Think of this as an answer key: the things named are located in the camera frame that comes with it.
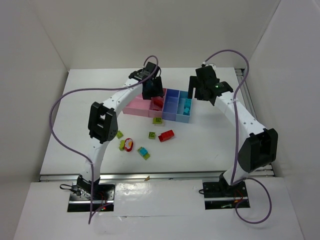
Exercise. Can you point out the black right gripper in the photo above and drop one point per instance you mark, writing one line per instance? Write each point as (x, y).
(199, 90)

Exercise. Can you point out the aluminium rail right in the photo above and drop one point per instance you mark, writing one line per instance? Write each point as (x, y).
(257, 144)

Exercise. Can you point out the green lego beside flower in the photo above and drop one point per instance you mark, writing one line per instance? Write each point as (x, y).
(122, 145)

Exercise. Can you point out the pink small container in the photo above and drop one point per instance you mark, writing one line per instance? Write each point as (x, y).
(156, 114)

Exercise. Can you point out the teal legos in container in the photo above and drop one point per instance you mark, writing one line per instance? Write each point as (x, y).
(187, 107)

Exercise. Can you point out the green lego brick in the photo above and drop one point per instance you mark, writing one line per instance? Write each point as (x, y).
(119, 134)
(152, 135)

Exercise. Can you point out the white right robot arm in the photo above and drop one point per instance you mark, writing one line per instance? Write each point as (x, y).
(225, 100)

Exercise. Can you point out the blue purple container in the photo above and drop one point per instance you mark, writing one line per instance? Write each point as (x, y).
(170, 106)

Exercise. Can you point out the red lego brick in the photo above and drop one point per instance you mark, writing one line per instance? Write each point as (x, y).
(158, 101)
(165, 136)

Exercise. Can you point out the aluminium rail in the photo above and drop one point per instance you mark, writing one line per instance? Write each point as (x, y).
(136, 176)
(257, 144)

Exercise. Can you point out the aluminium rail front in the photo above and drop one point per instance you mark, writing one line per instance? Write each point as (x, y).
(136, 176)

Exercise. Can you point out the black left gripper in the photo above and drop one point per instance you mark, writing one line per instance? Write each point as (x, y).
(152, 90)

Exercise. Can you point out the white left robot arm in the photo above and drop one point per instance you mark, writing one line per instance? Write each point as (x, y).
(103, 120)

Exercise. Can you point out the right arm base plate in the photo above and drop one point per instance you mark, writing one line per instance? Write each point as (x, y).
(218, 198)

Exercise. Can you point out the pink large container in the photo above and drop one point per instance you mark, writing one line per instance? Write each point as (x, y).
(138, 107)

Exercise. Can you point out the blue green stacked lego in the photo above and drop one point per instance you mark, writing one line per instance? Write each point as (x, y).
(143, 153)

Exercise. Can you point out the green lego on white plate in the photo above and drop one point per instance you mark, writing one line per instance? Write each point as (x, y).
(158, 121)

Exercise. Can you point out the red white flower lego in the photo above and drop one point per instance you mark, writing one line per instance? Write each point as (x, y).
(128, 144)

